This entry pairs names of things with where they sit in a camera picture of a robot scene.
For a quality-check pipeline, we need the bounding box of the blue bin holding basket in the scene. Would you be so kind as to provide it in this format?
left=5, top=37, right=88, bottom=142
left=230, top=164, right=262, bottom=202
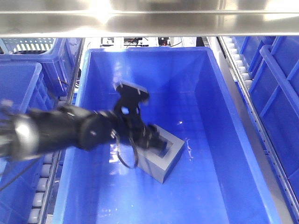
left=0, top=37, right=84, bottom=97

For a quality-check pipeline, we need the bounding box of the light blue plastic basket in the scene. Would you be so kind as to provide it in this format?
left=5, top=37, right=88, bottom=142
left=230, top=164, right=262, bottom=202
left=0, top=37, right=56, bottom=54

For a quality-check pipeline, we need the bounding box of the steel roller shelf frame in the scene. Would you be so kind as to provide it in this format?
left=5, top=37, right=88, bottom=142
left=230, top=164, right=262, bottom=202
left=0, top=0, right=299, bottom=224

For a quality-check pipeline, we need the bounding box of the gray hollow square base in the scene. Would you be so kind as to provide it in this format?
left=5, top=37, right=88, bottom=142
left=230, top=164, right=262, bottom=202
left=137, top=125, right=185, bottom=184

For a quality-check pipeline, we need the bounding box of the blue bin at right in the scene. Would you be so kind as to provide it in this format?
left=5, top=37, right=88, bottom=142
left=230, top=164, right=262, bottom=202
left=249, top=36, right=299, bottom=192

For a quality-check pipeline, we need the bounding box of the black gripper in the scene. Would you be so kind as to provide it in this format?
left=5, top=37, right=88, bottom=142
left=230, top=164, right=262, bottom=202
left=115, top=113, right=167, bottom=151

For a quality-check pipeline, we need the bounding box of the large blue target bin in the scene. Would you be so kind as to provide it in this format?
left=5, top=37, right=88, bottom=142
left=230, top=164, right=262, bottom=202
left=53, top=47, right=282, bottom=224

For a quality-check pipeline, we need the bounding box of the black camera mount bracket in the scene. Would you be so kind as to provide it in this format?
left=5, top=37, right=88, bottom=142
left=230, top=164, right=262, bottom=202
left=113, top=82, right=150, bottom=120

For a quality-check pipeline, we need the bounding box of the blue bin at left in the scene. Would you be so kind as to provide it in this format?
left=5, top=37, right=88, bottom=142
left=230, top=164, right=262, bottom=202
left=0, top=61, right=56, bottom=224

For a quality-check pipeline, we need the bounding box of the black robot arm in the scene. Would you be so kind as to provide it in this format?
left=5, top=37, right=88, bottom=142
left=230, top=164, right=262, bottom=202
left=0, top=99, right=167, bottom=160

